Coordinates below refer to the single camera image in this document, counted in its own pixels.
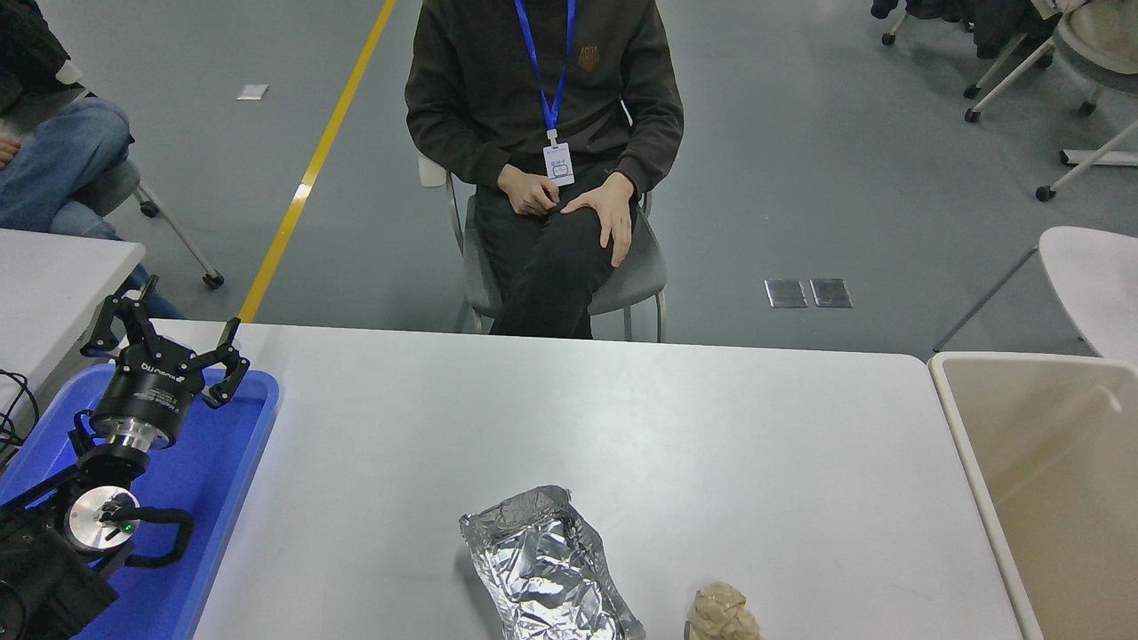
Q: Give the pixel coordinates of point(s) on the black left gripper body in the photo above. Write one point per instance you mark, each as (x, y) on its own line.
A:
(147, 396)

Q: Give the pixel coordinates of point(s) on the foil tray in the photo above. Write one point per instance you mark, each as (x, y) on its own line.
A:
(542, 569)

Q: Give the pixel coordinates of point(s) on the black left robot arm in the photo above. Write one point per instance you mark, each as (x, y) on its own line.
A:
(40, 578)

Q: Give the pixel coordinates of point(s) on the jeans person's right hand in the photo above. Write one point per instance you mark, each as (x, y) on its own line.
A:
(7, 151)

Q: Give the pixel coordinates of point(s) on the lanyard person's right hand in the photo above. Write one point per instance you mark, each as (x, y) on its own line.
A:
(529, 193)

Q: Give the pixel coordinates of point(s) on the lanyard person's left hand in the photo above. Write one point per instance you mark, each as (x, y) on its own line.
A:
(616, 218)

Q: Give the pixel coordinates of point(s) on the white side table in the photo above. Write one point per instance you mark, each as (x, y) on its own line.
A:
(44, 293)

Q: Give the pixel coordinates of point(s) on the blue plastic tray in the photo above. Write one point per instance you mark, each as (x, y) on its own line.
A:
(222, 462)

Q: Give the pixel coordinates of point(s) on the grey wheeled office chair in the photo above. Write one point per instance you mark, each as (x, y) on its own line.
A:
(107, 187)

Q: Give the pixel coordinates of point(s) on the seated person in jeans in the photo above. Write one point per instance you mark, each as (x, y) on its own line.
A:
(62, 151)

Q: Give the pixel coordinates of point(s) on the grey chair with metal legs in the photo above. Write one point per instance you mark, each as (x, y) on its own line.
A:
(640, 267)

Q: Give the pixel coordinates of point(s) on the crumpled tan paper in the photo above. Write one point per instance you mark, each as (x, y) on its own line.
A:
(720, 613)

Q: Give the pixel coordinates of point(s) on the metal floor socket plate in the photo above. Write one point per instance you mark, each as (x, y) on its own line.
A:
(785, 293)
(830, 292)

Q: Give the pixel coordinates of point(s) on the white-legged office chair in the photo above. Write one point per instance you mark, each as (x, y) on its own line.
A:
(972, 91)

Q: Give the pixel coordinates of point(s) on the large pale bin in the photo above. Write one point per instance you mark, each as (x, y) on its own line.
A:
(1049, 498)

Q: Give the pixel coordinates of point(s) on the dark coat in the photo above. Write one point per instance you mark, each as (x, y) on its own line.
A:
(996, 22)

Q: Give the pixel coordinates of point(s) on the white shell chair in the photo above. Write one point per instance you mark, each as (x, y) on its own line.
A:
(1093, 276)

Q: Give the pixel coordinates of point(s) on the white wheeled chair base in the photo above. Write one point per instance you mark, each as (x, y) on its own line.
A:
(1098, 158)

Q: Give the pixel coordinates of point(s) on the grey chair with white legs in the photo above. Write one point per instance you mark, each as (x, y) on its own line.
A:
(1102, 71)

